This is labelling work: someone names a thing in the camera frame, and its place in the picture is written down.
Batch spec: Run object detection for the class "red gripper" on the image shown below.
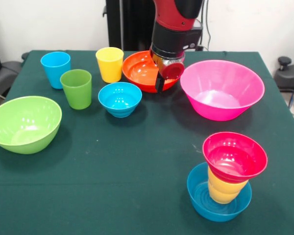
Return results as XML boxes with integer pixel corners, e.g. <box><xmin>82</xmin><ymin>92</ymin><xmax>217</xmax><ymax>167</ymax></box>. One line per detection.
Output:
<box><xmin>149</xmin><ymin>48</ymin><xmax>186</xmax><ymax>94</ymax></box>

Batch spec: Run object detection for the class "orange bowl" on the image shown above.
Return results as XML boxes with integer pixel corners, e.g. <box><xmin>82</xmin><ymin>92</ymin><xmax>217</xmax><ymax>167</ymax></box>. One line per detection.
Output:
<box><xmin>122</xmin><ymin>50</ymin><xmax>182</xmax><ymax>94</ymax></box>

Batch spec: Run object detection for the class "large pink bowl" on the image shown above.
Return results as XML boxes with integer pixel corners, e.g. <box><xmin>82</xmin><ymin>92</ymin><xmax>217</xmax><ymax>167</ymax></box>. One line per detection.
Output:
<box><xmin>180</xmin><ymin>60</ymin><xmax>266</xmax><ymax>122</ymax></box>

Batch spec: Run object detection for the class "small red bowl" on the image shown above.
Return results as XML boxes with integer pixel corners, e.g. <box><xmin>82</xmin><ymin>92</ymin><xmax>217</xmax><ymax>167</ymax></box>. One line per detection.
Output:
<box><xmin>202</xmin><ymin>131</ymin><xmax>269</xmax><ymax>184</ymax></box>

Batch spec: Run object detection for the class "dark blue bowl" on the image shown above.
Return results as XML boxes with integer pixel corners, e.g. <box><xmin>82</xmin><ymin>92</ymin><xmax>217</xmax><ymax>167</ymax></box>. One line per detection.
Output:
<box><xmin>186</xmin><ymin>162</ymin><xmax>252</xmax><ymax>223</ymax></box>

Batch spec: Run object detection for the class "short yellow cup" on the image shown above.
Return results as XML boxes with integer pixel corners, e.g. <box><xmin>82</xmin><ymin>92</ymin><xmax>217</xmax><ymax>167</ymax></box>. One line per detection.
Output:
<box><xmin>208</xmin><ymin>182</ymin><xmax>241</xmax><ymax>205</ymax></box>
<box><xmin>207</xmin><ymin>166</ymin><xmax>249</xmax><ymax>196</ymax></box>

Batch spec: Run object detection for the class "tall yellow cup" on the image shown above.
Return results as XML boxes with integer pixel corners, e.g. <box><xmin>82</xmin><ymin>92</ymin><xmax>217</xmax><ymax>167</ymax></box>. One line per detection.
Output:
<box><xmin>95</xmin><ymin>47</ymin><xmax>124</xmax><ymax>84</ymax></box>

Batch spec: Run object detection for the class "green cup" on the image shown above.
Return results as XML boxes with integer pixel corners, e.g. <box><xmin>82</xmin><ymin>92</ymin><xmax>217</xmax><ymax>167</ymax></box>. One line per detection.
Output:
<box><xmin>60</xmin><ymin>69</ymin><xmax>93</xmax><ymax>110</ymax></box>

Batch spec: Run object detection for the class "blue cup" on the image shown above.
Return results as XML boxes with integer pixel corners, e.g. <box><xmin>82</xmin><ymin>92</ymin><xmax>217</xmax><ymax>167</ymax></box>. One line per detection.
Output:
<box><xmin>40</xmin><ymin>51</ymin><xmax>72</xmax><ymax>90</ymax></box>

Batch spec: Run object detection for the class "dark green table cloth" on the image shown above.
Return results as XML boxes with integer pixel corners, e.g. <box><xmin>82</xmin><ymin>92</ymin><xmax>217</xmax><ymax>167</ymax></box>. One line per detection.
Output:
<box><xmin>0</xmin><ymin>50</ymin><xmax>294</xmax><ymax>235</ymax></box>

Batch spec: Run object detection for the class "large green bowl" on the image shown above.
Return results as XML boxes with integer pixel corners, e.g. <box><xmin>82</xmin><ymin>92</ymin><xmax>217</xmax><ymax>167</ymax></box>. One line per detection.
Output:
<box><xmin>0</xmin><ymin>95</ymin><xmax>63</xmax><ymax>155</ymax></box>

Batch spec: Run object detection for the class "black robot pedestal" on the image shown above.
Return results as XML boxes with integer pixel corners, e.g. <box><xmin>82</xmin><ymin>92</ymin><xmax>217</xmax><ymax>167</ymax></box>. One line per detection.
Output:
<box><xmin>105</xmin><ymin>0</ymin><xmax>188</xmax><ymax>51</ymax></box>

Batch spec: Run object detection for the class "black hanging cable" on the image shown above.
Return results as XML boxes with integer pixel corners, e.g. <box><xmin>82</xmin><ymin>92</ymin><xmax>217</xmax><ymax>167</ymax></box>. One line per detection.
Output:
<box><xmin>198</xmin><ymin>0</ymin><xmax>213</xmax><ymax>51</ymax></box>

